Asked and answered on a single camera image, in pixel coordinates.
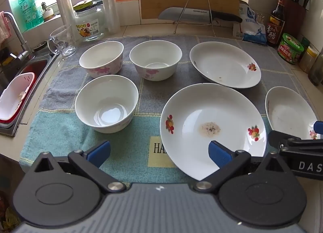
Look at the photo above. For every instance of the white plastic colander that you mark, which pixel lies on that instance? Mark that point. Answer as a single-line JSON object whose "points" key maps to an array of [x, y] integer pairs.
{"points": [[15, 96]]}

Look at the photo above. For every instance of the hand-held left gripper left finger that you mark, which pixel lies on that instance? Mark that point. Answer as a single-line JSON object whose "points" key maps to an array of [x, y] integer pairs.
{"points": [[99, 152]]}

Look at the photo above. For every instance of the clear plastic wrap roll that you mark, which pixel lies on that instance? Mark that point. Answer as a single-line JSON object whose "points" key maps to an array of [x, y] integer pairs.
{"points": [[63, 5], [109, 3]]}

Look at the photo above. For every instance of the white plate fruit print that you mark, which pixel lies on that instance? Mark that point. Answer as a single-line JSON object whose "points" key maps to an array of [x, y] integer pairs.
{"points": [[201, 111], [222, 66], [287, 111]]}

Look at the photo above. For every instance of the dark red knife block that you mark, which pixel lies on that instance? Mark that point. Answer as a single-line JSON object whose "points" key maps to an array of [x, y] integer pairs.
{"points": [[294, 20]]}

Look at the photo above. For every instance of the clear glass bottle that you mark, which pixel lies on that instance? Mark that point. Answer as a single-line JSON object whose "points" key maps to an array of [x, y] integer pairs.
{"points": [[316, 71]]}

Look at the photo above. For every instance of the small potted plant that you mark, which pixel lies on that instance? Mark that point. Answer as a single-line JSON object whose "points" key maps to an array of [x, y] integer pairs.
{"points": [[47, 12]]}

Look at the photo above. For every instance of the green lid sauce jar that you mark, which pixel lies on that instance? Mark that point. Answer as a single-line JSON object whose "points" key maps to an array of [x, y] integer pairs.
{"points": [[290, 51]]}

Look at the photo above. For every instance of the red plastic basin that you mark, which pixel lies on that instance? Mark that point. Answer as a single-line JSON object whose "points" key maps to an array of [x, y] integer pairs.
{"points": [[37, 68]]}

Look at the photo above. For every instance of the white bowl pink flowers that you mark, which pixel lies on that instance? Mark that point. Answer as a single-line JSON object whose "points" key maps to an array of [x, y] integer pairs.
{"points": [[156, 56], [101, 56]]}

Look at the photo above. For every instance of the dark vinegar bottle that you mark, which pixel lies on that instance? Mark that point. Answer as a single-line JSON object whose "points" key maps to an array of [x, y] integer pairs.
{"points": [[275, 31]]}

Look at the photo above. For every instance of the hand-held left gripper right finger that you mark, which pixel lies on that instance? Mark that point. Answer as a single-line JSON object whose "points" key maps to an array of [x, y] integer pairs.
{"points": [[219, 155]]}

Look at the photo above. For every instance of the grey blue checked towel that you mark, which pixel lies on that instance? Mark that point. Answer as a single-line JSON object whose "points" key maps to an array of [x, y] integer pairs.
{"points": [[151, 91]]}

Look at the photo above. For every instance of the steel sink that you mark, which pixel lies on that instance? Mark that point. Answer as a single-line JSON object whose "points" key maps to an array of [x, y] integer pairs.
{"points": [[37, 94]]}

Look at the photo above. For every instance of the white blue salt bag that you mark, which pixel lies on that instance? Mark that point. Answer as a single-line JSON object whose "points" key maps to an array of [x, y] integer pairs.
{"points": [[252, 31]]}

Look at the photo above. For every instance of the green dish soap bottle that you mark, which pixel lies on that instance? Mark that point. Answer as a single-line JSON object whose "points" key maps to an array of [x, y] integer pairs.
{"points": [[29, 8]]}

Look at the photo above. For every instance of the steel faucet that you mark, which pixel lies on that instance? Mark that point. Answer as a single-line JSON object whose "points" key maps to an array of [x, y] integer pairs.
{"points": [[15, 28]]}

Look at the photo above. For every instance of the pink cloth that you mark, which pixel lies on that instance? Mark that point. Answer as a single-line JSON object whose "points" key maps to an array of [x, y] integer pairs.
{"points": [[3, 28]]}

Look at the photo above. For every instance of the white bowl faint grey pattern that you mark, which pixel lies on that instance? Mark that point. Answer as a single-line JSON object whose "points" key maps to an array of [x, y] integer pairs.
{"points": [[106, 101]]}

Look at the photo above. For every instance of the glass jar yellow lid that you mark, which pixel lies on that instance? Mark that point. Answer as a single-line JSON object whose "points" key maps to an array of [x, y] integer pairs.
{"points": [[88, 25]]}

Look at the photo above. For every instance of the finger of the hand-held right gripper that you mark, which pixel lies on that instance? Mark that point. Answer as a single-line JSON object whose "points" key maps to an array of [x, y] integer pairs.
{"points": [[277, 137], [318, 126]]}

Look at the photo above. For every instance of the green cap small bottle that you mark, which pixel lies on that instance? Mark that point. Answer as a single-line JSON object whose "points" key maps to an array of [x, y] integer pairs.
{"points": [[305, 43]]}

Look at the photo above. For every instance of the clear glass mug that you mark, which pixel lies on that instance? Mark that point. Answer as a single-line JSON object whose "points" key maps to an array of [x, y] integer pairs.
{"points": [[63, 43]]}

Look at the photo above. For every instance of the yellow lid spice jar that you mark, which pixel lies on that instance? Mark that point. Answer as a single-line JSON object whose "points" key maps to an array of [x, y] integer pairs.
{"points": [[307, 61]]}

